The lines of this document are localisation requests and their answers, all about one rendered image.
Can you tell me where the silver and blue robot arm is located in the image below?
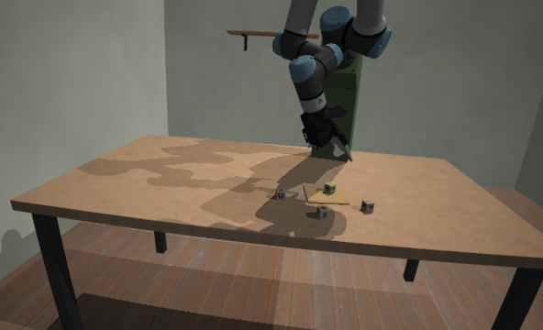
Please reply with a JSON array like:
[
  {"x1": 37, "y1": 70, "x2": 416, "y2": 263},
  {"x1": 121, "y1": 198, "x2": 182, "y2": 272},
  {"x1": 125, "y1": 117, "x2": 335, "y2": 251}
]
[{"x1": 272, "y1": 0, "x2": 392, "y2": 113}]

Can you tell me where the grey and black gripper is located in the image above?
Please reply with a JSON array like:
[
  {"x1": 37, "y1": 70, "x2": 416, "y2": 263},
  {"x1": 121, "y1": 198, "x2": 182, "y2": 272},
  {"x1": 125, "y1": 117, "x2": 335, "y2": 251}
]
[{"x1": 300, "y1": 104, "x2": 353, "y2": 161}]

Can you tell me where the tan letter block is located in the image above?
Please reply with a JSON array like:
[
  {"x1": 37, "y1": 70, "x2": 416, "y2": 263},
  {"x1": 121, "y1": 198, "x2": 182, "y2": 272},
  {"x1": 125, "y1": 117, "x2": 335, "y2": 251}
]
[
  {"x1": 361, "y1": 199, "x2": 375, "y2": 212},
  {"x1": 276, "y1": 188, "x2": 285, "y2": 200},
  {"x1": 316, "y1": 205, "x2": 329, "y2": 219},
  {"x1": 324, "y1": 182, "x2": 336, "y2": 193}
]

